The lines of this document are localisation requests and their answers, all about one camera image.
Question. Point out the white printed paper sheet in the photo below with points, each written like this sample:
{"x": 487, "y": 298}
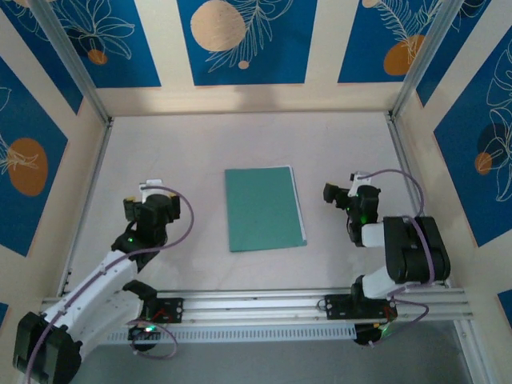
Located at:
{"x": 299, "y": 205}

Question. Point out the aluminium frame post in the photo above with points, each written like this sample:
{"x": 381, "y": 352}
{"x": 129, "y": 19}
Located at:
{"x": 72, "y": 60}
{"x": 425, "y": 60}

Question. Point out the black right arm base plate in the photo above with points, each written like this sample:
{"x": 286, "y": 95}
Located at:
{"x": 336, "y": 306}

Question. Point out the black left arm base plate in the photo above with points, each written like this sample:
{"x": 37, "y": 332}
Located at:
{"x": 176, "y": 310}

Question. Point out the green paper folder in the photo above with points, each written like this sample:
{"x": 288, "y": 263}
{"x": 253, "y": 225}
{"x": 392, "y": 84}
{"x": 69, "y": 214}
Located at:
{"x": 260, "y": 208}

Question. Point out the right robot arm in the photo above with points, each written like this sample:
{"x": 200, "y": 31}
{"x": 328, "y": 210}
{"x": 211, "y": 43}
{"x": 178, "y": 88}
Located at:
{"x": 416, "y": 248}

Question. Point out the aluminium table side rail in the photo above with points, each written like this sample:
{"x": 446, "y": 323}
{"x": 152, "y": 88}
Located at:
{"x": 94, "y": 180}
{"x": 411, "y": 180}

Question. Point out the aluminium mounting rail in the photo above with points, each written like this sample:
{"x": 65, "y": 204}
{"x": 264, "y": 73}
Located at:
{"x": 256, "y": 304}

